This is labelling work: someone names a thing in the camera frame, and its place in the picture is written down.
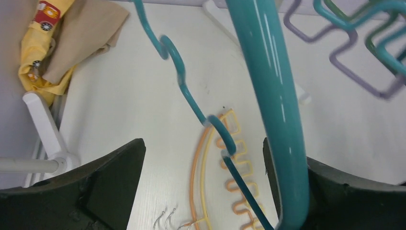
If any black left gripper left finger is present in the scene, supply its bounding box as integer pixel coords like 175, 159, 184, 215
0, 138, 146, 230

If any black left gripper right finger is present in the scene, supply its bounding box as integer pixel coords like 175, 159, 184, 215
263, 137, 406, 230

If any yellow wavy hanger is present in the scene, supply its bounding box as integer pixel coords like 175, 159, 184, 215
189, 109, 267, 230

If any orange wavy hanger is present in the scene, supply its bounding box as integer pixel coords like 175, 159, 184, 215
177, 109, 264, 230

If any blue wavy hanger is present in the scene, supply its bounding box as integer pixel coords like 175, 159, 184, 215
313, 0, 406, 75
134, 0, 309, 230

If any purple wavy hanger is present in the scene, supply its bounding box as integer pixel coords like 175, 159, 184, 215
282, 0, 406, 100

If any green wavy hanger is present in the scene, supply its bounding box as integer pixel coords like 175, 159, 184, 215
324, 0, 406, 68

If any yellow patterned cloth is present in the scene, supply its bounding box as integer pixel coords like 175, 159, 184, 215
18, 0, 76, 106

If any beige cloth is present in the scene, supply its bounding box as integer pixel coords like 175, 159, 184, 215
42, 0, 130, 84

